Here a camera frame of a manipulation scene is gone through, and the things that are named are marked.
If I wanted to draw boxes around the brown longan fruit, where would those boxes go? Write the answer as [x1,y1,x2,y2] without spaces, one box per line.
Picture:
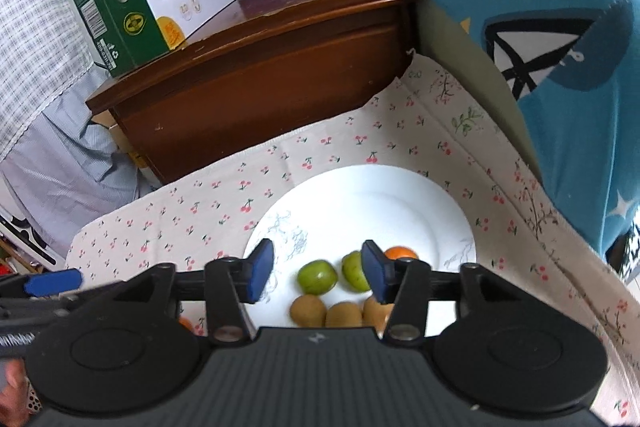
[290,295,326,329]

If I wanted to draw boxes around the white folding board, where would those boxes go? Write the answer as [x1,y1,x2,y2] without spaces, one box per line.
[1,209,58,270]

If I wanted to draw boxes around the brown cardboard box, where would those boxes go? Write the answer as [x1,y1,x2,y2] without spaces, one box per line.
[91,110,149,169]

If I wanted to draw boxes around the person's left hand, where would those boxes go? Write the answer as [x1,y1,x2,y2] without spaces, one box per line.
[1,360,29,427]

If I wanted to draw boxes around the cherry print tablecloth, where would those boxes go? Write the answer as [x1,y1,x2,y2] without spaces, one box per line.
[67,55,639,425]

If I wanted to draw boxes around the blue patterned pillow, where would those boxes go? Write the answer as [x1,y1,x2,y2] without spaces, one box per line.
[433,0,639,254]

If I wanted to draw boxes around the green plum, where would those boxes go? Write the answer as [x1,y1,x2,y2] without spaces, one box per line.
[341,251,370,293]
[296,259,338,296]

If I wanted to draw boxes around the large wrinkled mandarin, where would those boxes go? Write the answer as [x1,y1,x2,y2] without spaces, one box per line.
[178,317,195,333]

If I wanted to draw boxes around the white plate with blue drawing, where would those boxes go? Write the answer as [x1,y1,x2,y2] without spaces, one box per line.
[245,165,476,329]

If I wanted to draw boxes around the orange mandarin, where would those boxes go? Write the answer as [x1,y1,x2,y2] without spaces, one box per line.
[384,246,419,260]

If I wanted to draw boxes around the dark wooden cabinet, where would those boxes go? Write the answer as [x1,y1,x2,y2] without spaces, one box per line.
[87,0,419,183]

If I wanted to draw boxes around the checked white cloth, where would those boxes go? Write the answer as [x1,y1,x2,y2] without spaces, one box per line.
[1,0,93,157]

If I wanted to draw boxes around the grey blue hanging cloth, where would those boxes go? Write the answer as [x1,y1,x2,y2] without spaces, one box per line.
[1,66,153,257]

